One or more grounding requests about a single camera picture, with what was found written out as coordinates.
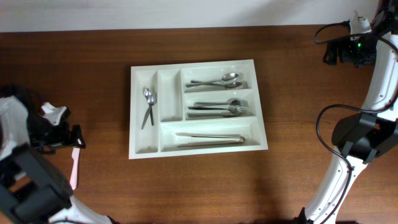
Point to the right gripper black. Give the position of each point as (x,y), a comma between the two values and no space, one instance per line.
(346,55)

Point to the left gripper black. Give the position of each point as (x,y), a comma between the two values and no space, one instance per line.
(63,140)

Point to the pink plastic knife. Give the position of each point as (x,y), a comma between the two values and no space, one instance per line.
(74,173)

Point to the small steel teaspoon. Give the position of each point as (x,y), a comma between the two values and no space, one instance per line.
(151,100)
(147,92)

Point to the steel spoon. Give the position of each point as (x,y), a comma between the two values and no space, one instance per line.
(226,79)
(234,85)

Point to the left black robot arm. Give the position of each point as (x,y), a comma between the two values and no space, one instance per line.
(33,190)

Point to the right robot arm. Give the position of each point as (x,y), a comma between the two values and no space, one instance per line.
(372,131)

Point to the white plastic cutlery tray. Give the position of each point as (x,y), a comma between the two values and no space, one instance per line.
(167,82)

